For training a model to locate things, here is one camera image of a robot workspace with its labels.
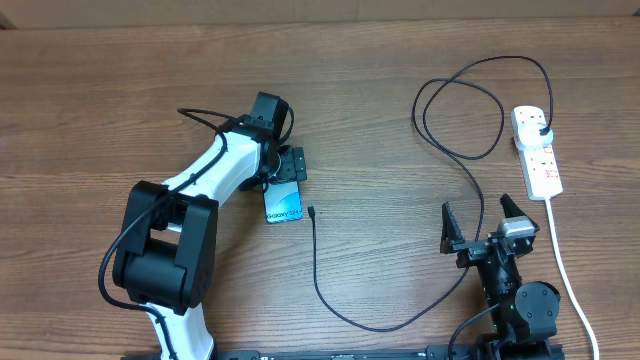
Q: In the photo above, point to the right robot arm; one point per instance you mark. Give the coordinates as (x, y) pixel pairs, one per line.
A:
(524, 314)

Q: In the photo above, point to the white power strip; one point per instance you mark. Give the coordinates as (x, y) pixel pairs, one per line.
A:
(539, 166)

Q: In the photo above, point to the blue-screen Samsung smartphone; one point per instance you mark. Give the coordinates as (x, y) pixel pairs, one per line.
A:
(282, 203)

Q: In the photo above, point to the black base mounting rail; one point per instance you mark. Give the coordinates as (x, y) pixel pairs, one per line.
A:
(432, 352)

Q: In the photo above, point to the white charger plug adapter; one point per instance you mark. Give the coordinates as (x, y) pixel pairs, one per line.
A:
(530, 136)

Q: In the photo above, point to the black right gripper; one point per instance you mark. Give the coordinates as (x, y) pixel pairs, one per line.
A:
(470, 250)

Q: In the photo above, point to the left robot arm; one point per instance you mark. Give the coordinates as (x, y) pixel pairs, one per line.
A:
(164, 255)

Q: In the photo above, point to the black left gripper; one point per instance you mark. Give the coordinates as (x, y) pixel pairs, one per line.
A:
(291, 165)

